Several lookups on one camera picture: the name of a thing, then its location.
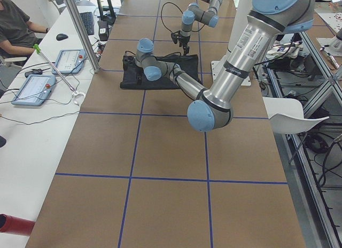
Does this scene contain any metal rod green tip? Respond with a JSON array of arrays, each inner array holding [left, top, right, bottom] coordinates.
[[33, 44, 86, 106]]

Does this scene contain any black monitor stand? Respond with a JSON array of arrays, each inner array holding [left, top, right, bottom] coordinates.
[[97, 0, 116, 26]]

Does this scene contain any near blue teach pendant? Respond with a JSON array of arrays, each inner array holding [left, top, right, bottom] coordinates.
[[11, 74, 56, 106]]

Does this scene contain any blue teach pendant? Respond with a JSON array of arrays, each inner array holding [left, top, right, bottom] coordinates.
[[11, 74, 56, 106], [55, 49, 86, 74]]

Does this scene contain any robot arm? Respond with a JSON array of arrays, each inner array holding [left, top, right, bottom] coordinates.
[[135, 0, 315, 131], [174, 0, 222, 55]]

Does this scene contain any aluminium frame post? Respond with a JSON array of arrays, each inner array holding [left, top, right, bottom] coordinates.
[[64, 0, 100, 73]]

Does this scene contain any black graphic t-shirt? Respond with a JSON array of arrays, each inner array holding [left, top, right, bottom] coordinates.
[[120, 55, 201, 90]]

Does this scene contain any seated person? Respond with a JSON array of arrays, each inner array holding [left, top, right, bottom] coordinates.
[[1, 0, 49, 58]]

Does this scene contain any far blue teach pendant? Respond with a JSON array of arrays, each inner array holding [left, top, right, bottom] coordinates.
[[55, 49, 86, 74]]

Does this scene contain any white chair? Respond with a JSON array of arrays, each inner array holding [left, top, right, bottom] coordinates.
[[263, 97, 329, 134]]

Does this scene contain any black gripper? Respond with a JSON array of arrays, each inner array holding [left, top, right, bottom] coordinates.
[[136, 35, 190, 83]]

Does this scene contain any black desktop device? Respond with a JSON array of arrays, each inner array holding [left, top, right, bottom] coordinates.
[[97, 20, 109, 41]]

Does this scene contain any black keyboard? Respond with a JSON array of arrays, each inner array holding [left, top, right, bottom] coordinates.
[[79, 12, 94, 35]]

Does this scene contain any black computer mouse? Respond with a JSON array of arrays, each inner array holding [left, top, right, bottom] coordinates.
[[56, 33, 68, 41]]

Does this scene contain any red cylinder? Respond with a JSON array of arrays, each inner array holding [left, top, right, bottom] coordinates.
[[1, 214, 35, 236]]

